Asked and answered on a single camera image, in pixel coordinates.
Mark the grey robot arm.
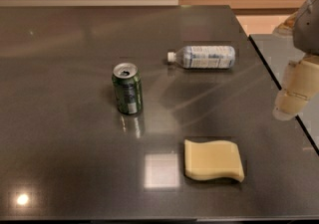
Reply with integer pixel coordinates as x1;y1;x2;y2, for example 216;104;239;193
273;0;319;120

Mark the green soda can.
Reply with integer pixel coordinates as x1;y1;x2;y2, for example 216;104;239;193
112;63;143;114

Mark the yellow sponge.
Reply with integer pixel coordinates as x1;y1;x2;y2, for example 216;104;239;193
184;139;245;182

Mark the clear plastic water bottle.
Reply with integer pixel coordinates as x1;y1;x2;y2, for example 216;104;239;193
167;46;235;69

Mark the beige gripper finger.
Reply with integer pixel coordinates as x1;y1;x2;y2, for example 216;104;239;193
273;54;319;120

